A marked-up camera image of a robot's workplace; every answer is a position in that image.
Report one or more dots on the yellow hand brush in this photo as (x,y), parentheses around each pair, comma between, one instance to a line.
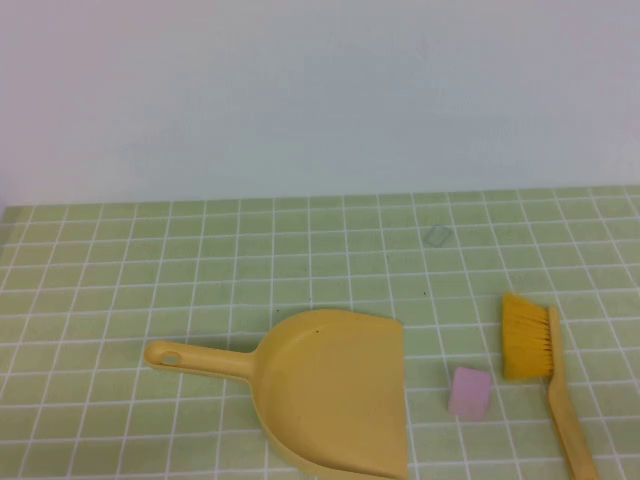
(525,340)

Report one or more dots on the yellow plastic dustpan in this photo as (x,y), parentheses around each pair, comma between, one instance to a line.
(330,390)

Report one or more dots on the small pink cube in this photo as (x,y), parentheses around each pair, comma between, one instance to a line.
(470,392)

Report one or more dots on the small clear tape piece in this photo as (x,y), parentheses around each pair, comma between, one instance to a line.
(437,236)

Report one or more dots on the green checked table cover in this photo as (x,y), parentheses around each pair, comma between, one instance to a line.
(150,280)

